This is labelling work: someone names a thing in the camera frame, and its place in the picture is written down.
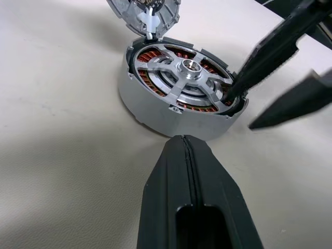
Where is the motor cover with circuit board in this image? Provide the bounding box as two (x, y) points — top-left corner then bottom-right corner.
(105, 0), (182, 40)

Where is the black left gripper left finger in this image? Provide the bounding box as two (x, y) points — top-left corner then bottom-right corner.
(136, 134), (202, 249)

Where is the silver spoked motor rotor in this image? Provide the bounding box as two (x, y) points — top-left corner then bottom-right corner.
(131, 43), (234, 115)

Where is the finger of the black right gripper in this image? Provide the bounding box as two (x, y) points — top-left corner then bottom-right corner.
(248, 69), (332, 131)
(225, 0), (332, 102)

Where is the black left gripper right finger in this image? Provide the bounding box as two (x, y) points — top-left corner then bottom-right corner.
(183, 134), (265, 249)

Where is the motor stator with copper windings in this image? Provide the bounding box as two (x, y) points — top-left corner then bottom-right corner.
(117, 35), (249, 141)

